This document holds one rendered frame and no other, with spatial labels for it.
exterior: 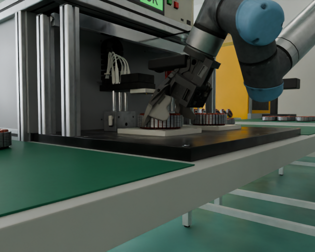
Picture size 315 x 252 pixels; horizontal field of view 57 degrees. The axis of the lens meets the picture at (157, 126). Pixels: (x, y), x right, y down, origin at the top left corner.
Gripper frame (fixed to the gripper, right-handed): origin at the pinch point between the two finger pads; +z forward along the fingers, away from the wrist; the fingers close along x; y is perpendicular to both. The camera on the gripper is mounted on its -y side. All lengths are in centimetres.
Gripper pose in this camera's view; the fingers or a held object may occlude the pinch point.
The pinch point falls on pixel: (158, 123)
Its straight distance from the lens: 72.8
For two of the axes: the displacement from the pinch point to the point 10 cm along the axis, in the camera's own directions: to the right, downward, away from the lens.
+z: -3.8, 8.5, 3.6
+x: 6.4, -0.4, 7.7
